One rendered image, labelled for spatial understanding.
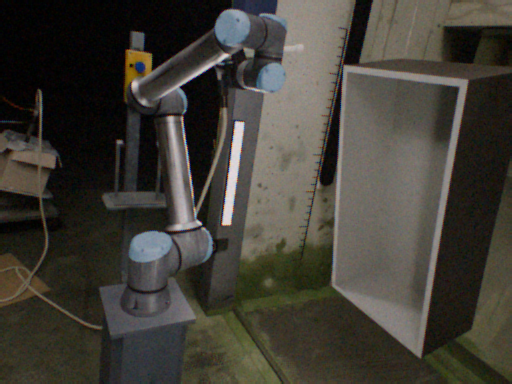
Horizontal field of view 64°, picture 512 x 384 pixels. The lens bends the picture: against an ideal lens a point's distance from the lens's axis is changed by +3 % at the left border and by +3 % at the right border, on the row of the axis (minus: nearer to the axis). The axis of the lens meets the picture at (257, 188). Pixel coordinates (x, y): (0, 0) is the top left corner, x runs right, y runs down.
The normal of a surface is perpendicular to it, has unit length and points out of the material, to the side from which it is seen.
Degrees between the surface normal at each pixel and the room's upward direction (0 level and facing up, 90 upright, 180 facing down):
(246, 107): 90
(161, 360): 90
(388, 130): 90
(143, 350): 90
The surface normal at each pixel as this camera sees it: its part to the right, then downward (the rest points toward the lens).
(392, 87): 0.50, 0.33
